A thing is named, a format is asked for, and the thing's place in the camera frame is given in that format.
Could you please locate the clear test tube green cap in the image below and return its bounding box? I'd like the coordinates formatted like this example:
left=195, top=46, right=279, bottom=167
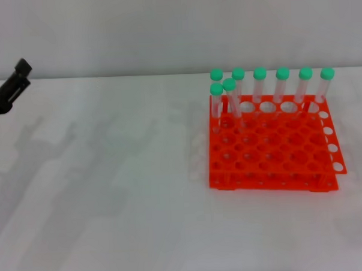
left=231, top=67, right=247, bottom=98
left=292, top=66, right=315, bottom=105
left=252, top=67, right=268, bottom=104
left=222, top=78, right=243, bottom=122
left=210, top=68, right=225, bottom=85
left=210, top=83, right=225, bottom=119
left=312, top=67, right=337, bottom=104
left=272, top=67, right=291, bottom=104

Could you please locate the orange plastic test tube rack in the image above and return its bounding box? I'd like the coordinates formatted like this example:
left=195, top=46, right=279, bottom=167
left=205, top=89, right=349, bottom=198

